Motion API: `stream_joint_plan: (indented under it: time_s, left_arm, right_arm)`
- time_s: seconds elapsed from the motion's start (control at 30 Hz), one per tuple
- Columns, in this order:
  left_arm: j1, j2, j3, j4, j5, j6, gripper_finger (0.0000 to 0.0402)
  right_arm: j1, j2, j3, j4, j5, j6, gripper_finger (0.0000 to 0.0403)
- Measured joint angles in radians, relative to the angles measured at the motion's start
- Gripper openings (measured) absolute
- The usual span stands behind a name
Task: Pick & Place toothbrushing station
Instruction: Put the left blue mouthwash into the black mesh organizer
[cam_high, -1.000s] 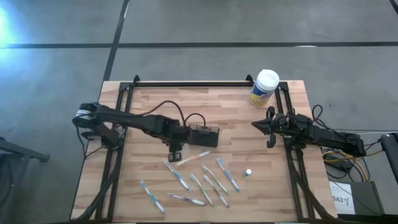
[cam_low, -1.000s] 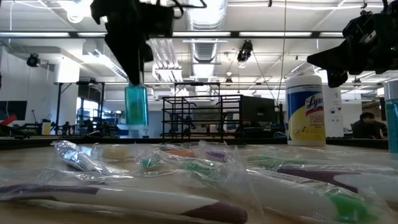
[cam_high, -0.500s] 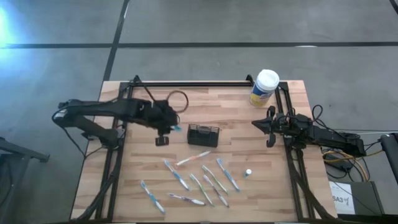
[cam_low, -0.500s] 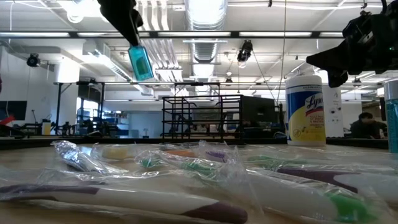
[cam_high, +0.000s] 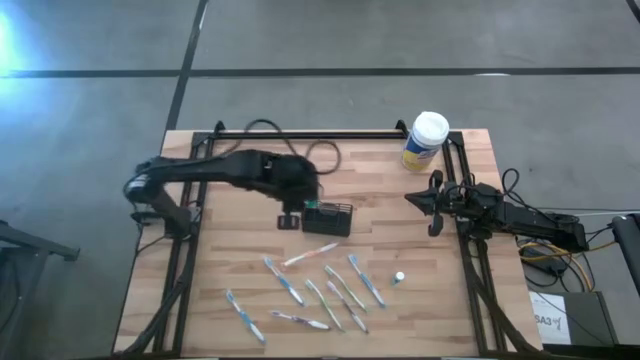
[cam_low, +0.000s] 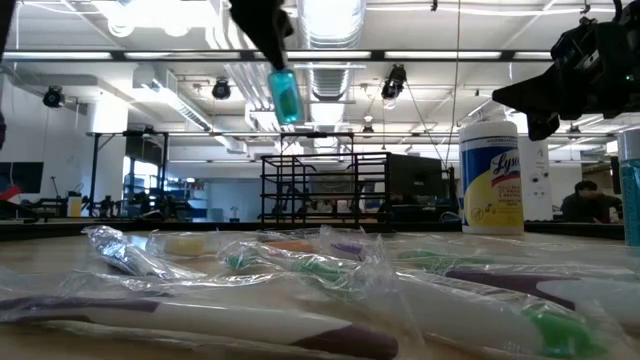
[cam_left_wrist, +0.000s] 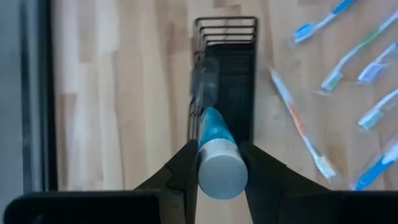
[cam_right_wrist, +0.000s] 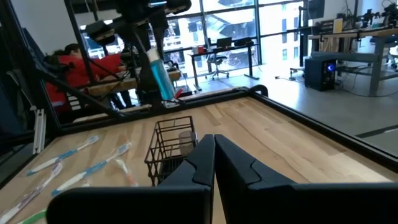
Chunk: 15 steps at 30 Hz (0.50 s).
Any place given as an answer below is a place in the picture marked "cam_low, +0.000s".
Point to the teal mouthwash bottle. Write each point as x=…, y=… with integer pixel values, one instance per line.
x=631, y=200
x=286, y=97

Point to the black cabinet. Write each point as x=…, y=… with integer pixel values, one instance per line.
x=415, y=180

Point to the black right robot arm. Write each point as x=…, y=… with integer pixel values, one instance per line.
x=631, y=50

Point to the black aluminium table frame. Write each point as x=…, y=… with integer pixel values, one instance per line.
x=50, y=229

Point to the silver ceiling duct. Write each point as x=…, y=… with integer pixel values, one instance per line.
x=330, y=30

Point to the black background workstation frame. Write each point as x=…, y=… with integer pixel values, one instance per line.
x=94, y=170

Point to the black ceiling spotlight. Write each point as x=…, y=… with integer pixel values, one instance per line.
x=53, y=96
x=395, y=82
x=221, y=89

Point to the black monitor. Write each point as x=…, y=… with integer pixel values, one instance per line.
x=22, y=175
x=614, y=175

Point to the white yellow blue wipes canister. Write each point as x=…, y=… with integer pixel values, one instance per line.
x=492, y=175

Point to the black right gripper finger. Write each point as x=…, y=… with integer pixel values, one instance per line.
x=545, y=85
x=545, y=106

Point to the black overhead light bar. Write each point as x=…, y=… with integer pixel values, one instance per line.
x=377, y=55

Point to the person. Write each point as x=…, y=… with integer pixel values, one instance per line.
x=587, y=205

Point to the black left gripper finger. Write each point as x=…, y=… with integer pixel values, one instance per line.
x=262, y=25

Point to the yellow container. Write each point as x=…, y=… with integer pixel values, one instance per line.
x=75, y=207

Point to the blue toothbrush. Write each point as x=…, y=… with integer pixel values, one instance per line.
x=125, y=257

